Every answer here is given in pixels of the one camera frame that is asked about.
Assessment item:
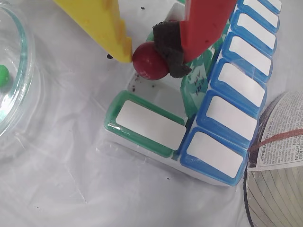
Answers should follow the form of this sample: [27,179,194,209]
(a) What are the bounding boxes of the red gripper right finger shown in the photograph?
[152,0,237,79]

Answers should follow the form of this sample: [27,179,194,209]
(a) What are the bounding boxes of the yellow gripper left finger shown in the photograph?
[52,0,133,64]

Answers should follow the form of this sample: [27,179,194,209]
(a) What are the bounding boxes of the red round pill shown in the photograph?
[132,41,170,81]

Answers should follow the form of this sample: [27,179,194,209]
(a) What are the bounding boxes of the weekly pill organizer box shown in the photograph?
[103,0,284,187]

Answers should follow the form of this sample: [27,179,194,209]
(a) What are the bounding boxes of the clear glass bowl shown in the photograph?
[0,4,45,142]

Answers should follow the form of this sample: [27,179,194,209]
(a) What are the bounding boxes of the green round pill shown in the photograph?
[0,65,10,87]

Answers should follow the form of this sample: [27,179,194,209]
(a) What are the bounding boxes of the brown rubber band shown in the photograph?
[248,128,303,154]

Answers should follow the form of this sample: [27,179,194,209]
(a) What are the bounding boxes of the printed label cylindrical container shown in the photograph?
[242,91,303,227]

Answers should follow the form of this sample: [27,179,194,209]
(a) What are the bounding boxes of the white table cover sheet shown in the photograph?
[0,0,303,227]

